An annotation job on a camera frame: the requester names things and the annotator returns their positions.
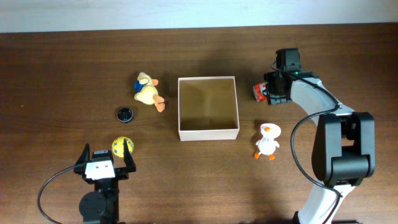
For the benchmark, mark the yellow blue ball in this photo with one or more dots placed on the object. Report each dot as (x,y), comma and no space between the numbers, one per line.
(117,146)

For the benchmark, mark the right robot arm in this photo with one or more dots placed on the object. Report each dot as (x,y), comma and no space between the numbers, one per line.
(343,153)

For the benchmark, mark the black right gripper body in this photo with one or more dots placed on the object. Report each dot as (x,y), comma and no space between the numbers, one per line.
(273,90)

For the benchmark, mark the pink cardboard box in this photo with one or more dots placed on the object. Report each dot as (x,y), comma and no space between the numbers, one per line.
(207,108)

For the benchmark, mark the red toy fire truck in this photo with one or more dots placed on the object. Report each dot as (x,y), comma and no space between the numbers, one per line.
(260,92)

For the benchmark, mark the yellow plush duck toy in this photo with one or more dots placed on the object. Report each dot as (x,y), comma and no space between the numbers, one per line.
(147,93)

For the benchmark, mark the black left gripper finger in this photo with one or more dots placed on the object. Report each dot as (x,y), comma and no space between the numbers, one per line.
(128,160)
(84,157)

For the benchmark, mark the white duck figurine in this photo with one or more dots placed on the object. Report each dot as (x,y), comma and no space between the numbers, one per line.
(267,145)

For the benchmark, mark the black round cap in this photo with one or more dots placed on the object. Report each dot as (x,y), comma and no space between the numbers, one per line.
(125,115)

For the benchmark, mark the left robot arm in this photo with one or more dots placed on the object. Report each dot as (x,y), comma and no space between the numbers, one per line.
(102,206)

